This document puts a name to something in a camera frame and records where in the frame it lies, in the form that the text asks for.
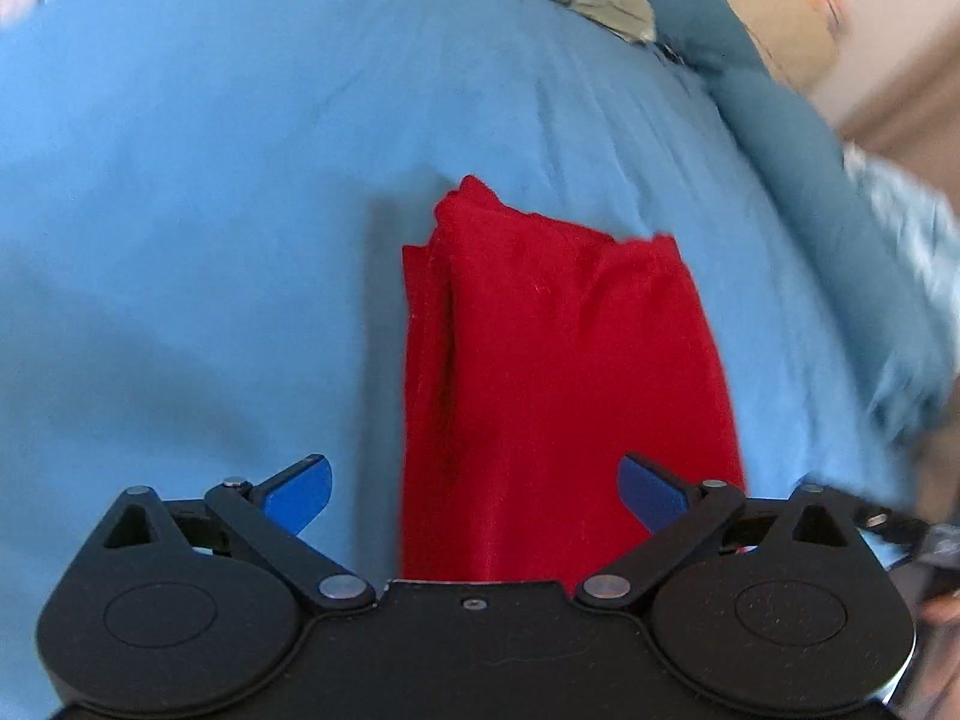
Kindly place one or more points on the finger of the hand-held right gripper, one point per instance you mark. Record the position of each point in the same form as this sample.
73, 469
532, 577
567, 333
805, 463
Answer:
877, 519

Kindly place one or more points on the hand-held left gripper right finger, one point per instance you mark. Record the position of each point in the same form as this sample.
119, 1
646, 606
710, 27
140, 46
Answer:
651, 496

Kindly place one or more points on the red knit sweater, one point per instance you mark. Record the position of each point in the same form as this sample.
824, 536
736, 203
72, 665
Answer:
555, 390

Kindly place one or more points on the cream quilted headboard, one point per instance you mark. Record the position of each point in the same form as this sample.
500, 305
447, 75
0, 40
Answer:
780, 37

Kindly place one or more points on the teal pillow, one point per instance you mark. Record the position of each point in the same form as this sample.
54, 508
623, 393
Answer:
697, 15

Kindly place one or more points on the blue duvet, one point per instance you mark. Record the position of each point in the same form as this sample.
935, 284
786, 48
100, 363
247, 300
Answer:
787, 165

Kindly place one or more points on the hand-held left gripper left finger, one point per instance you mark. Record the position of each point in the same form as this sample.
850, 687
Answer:
300, 499

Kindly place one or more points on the bed with blue sheet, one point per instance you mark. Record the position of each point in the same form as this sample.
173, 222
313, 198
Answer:
187, 240

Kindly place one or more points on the pale blue blanket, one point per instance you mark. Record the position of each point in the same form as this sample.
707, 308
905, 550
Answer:
915, 202

